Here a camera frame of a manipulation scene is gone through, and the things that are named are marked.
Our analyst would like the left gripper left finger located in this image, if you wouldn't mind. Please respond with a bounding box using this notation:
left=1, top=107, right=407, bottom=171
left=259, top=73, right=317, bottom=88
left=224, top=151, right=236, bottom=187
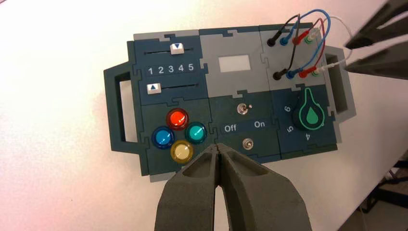
left=154, top=144, right=220, bottom=231

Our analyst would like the blue grey control box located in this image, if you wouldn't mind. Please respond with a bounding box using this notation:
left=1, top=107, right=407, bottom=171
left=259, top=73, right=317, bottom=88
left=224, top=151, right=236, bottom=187
left=103, top=22, right=357, bottom=183

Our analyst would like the dark green rotary knob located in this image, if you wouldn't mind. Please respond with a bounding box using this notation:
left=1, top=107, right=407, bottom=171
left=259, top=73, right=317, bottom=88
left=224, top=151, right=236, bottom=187
left=292, top=88, right=326, bottom=131

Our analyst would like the blue round push button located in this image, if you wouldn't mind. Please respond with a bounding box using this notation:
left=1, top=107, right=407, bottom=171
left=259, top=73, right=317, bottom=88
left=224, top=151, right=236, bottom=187
left=152, top=127, right=175, bottom=150

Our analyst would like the white jumper wire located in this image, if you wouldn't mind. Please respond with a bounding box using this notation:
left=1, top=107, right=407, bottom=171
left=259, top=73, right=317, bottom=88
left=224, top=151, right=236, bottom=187
left=304, top=16, right=355, bottom=77

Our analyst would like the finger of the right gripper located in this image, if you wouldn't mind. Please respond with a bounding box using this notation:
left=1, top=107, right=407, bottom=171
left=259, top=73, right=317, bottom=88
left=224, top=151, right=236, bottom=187
left=345, top=0, right=408, bottom=50
left=345, top=43, right=408, bottom=80

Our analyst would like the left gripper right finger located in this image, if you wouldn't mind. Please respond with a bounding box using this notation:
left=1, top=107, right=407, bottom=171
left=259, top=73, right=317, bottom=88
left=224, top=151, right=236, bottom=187
left=218, top=144, right=313, bottom=231

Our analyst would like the green round push button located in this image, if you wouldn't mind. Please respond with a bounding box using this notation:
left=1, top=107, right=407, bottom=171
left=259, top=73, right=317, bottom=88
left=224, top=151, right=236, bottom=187
left=185, top=121, right=208, bottom=145

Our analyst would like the red round push button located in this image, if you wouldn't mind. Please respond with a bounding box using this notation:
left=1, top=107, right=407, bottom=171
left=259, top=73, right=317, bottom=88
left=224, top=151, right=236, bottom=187
left=166, top=108, right=190, bottom=131

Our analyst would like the yellow round push button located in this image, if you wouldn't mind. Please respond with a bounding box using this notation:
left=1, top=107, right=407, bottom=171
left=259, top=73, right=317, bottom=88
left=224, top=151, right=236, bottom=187
left=170, top=140, right=194, bottom=165

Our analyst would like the red jumper wire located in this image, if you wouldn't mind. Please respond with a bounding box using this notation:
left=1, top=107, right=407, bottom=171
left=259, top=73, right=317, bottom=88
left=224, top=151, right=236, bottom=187
left=293, top=17, right=326, bottom=79

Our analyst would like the blue jumper wire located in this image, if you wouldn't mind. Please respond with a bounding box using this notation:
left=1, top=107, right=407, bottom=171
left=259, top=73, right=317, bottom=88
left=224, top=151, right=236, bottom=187
left=279, top=8, right=332, bottom=80

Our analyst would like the black frame structure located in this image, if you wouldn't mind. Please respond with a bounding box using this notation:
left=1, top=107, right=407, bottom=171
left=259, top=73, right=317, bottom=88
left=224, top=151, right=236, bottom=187
left=360, top=157, right=408, bottom=224

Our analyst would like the black jumper wire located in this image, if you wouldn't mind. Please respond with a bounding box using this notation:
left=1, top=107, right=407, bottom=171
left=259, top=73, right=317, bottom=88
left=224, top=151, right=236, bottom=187
left=267, top=13, right=302, bottom=80

